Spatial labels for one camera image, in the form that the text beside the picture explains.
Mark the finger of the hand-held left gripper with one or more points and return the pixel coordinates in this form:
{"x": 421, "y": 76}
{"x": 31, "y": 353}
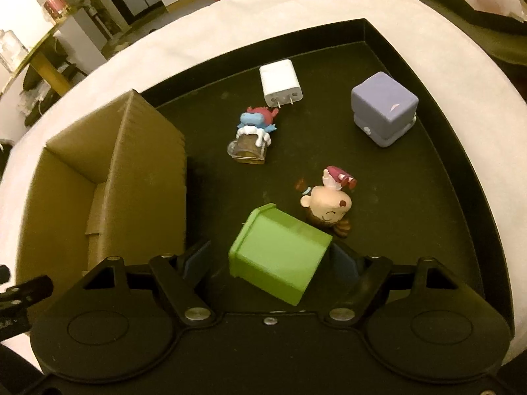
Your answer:
{"x": 24, "y": 292}

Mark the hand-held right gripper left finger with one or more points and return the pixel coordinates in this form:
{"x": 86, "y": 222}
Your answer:
{"x": 196, "y": 261}

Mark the round gold-edged table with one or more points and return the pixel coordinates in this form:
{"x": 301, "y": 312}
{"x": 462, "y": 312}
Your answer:
{"x": 45, "y": 68}

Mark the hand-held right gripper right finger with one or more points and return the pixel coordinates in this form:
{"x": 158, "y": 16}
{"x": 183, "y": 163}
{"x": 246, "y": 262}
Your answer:
{"x": 345, "y": 264}

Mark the white charger plug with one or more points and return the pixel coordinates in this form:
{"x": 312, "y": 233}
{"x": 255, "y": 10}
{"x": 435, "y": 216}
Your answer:
{"x": 278, "y": 80}

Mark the red box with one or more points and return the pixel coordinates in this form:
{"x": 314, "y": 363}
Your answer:
{"x": 56, "y": 5}

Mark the clear glass jar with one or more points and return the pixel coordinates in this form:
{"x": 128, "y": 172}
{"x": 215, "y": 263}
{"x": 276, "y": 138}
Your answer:
{"x": 9, "y": 49}

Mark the brown-haired doll figurine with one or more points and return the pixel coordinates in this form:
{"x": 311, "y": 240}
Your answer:
{"x": 327, "y": 206}

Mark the green hexagonal container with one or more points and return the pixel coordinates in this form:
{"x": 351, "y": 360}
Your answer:
{"x": 276, "y": 255}

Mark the purple cube toy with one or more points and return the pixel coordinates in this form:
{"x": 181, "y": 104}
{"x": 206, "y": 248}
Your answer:
{"x": 383, "y": 103}

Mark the blue red figurine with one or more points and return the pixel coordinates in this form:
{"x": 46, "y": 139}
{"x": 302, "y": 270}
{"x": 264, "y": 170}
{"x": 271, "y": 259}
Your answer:
{"x": 253, "y": 131}

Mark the brown cardboard box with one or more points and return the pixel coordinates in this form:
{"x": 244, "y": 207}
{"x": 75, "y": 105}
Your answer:
{"x": 144, "y": 181}

